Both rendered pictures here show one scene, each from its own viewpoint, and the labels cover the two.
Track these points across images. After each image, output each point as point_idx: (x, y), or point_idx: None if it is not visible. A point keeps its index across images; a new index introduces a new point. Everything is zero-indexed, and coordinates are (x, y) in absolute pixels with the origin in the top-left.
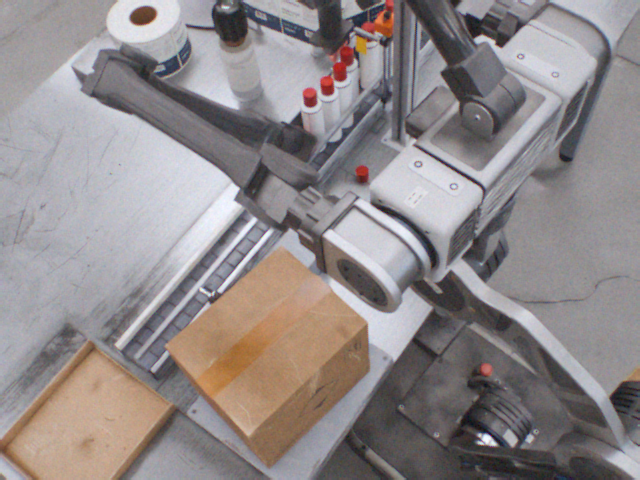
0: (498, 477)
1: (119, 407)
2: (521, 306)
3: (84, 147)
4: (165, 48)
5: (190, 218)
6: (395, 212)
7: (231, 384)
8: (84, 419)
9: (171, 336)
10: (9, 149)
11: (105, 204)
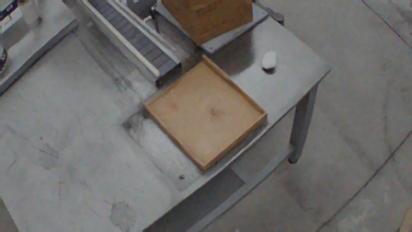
0: (256, 1)
1: (194, 92)
2: None
3: (17, 111)
4: (0, 43)
5: (85, 52)
6: None
7: None
8: (196, 114)
9: (159, 51)
10: (2, 156)
11: (54, 99)
